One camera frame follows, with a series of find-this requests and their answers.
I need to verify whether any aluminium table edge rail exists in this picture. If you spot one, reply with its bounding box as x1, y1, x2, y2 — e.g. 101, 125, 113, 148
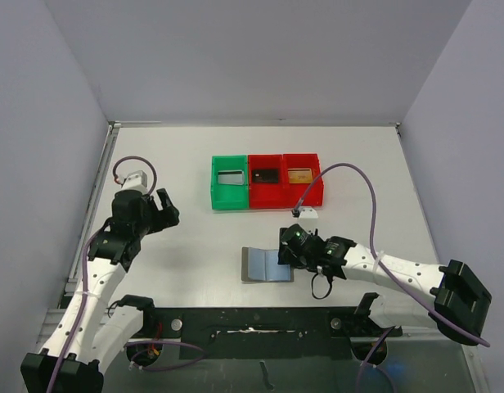
67, 121, 161, 283

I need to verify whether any right red plastic bin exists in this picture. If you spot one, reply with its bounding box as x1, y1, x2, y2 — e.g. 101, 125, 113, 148
283, 153, 324, 207

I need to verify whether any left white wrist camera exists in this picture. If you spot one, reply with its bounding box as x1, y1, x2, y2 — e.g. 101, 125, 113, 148
115, 170, 148, 194

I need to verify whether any red plastic bin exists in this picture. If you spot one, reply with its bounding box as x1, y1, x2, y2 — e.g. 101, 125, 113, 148
283, 153, 324, 207
248, 155, 286, 209

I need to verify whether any front aluminium frame rail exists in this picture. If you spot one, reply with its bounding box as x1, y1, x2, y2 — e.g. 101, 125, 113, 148
22, 306, 488, 393

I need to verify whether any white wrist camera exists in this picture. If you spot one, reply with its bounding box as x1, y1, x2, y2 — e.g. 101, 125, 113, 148
291, 206, 318, 224
115, 170, 148, 194

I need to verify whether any gold credit card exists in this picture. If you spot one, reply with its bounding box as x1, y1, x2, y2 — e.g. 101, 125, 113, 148
287, 168, 314, 184

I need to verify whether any grey card holder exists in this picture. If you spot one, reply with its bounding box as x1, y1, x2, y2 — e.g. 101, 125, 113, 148
241, 247, 294, 283

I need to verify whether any silver VIP card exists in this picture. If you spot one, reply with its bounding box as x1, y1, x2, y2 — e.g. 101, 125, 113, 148
217, 169, 245, 186

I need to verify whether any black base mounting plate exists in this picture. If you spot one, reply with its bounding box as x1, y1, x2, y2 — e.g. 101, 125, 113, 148
107, 292, 403, 368

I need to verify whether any green plastic bin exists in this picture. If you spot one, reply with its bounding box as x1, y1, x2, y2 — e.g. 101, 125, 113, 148
210, 155, 249, 210

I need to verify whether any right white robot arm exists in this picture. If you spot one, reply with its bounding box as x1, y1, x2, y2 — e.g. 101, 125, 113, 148
279, 224, 492, 346

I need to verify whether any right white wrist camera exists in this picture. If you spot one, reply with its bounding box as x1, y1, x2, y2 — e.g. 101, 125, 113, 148
291, 206, 318, 224

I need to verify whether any middle red plastic bin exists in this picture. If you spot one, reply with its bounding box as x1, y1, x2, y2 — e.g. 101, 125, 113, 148
248, 155, 286, 209

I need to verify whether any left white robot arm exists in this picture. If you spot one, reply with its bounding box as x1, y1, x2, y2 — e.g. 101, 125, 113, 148
20, 188, 179, 392

